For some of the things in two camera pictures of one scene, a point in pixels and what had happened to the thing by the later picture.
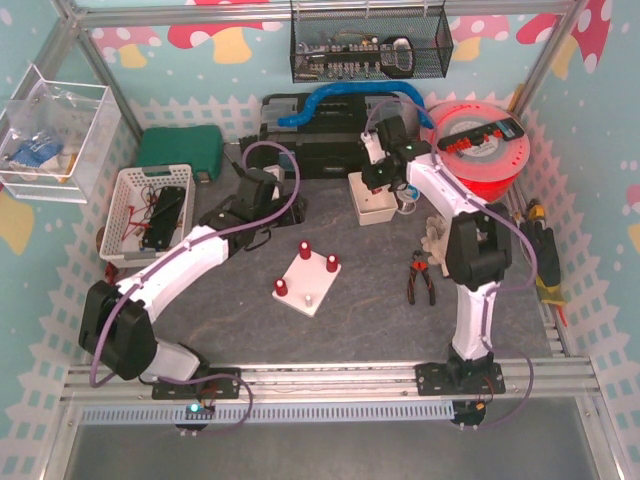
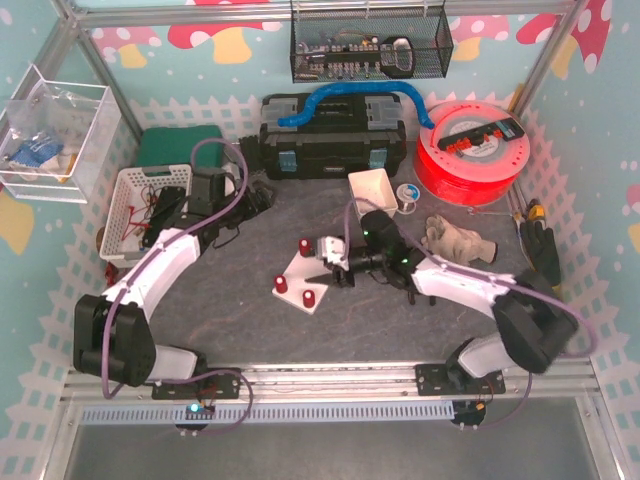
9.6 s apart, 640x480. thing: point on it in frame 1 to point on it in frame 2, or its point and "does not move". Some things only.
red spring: (281, 287) does not move
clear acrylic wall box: (58, 139) does not move
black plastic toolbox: (327, 143) does not move
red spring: (305, 249) does not move
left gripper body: (288, 210) to (251, 201)
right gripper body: (376, 176) to (344, 270)
